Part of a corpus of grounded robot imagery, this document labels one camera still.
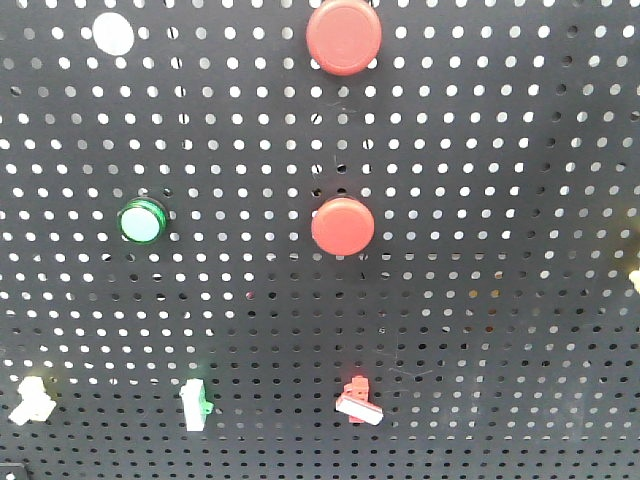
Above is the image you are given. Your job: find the red white rotary knob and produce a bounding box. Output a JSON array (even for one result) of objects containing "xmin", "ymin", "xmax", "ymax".
[{"xmin": 335, "ymin": 375, "xmax": 384, "ymax": 426}]

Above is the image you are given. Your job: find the red mushroom button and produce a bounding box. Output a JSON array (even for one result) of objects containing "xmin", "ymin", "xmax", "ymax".
[
  {"xmin": 311, "ymin": 197, "xmax": 375, "ymax": 256},
  {"xmin": 306, "ymin": 0, "xmax": 382, "ymax": 76}
]

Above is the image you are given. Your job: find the green illuminated push button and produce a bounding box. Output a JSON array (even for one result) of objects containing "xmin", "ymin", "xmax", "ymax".
[{"xmin": 117, "ymin": 197, "xmax": 169, "ymax": 244}]

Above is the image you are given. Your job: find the green white rotary knob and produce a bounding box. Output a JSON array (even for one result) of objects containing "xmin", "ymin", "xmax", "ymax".
[{"xmin": 179, "ymin": 378, "xmax": 214, "ymax": 432}]

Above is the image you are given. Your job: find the yellow toggle switch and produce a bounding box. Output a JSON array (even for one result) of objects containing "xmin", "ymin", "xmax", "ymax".
[{"xmin": 628, "ymin": 269, "xmax": 640, "ymax": 293}]

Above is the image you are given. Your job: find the upper red mushroom button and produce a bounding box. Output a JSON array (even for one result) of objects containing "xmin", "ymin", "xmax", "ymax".
[{"xmin": 306, "ymin": 0, "xmax": 382, "ymax": 76}]

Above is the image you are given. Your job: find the lower red mushroom button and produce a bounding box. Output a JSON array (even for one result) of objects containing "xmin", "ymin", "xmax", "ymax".
[{"xmin": 311, "ymin": 197, "xmax": 375, "ymax": 256}]

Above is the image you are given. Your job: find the black perforated pegboard panel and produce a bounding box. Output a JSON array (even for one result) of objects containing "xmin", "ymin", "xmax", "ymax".
[{"xmin": 1, "ymin": 1, "xmax": 639, "ymax": 479}]

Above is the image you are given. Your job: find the yellow white rotary knob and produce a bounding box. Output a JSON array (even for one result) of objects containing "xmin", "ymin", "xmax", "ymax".
[{"xmin": 8, "ymin": 376, "xmax": 57, "ymax": 426}]

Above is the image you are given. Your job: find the silver round button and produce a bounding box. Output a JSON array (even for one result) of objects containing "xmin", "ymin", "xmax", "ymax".
[{"xmin": 92, "ymin": 12, "xmax": 135, "ymax": 56}]

